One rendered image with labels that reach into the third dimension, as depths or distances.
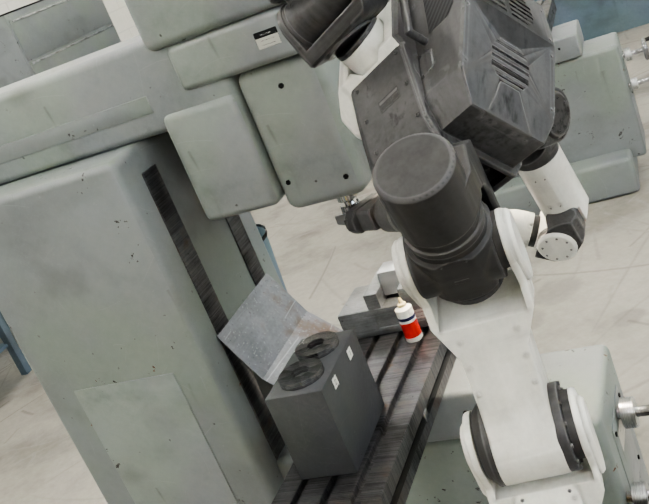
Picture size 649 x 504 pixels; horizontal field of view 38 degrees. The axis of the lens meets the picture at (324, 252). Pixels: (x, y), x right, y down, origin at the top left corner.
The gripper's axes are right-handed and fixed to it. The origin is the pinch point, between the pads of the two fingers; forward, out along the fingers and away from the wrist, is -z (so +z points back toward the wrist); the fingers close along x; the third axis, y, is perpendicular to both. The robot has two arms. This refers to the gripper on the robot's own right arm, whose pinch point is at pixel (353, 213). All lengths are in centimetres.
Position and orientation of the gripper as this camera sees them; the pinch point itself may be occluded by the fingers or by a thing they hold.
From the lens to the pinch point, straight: 208.4
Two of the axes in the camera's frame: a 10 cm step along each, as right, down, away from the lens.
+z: 6.6, -0.1, -7.5
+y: 3.7, 8.7, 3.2
